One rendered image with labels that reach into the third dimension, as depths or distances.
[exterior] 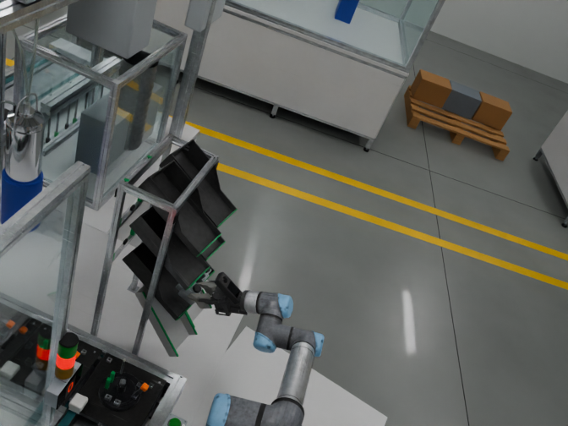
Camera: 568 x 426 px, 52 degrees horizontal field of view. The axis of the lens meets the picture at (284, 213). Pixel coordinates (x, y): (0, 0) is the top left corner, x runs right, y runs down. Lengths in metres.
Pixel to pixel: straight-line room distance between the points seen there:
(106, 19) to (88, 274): 1.07
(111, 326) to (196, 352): 0.35
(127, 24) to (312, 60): 3.09
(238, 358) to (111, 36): 1.44
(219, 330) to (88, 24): 1.40
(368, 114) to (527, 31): 5.33
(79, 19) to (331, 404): 1.90
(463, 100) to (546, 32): 3.71
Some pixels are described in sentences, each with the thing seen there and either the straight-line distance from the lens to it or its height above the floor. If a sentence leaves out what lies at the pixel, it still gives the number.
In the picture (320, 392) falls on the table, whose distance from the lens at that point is 2.48.
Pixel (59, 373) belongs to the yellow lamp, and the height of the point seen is 1.29.
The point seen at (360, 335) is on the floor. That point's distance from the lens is 4.00.
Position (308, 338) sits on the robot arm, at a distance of 1.86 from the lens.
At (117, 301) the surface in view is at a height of 0.86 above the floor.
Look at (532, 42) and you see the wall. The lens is 10.65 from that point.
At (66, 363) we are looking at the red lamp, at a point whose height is 1.34.
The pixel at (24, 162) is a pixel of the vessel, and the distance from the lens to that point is 2.48.
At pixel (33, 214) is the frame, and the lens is 1.16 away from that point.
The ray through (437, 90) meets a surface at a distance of 7.09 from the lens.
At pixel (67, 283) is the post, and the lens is 1.50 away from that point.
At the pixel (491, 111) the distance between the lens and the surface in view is 7.32.
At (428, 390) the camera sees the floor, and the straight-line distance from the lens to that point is 3.99.
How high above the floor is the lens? 2.78
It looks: 37 degrees down
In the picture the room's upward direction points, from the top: 23 degrees clockwise
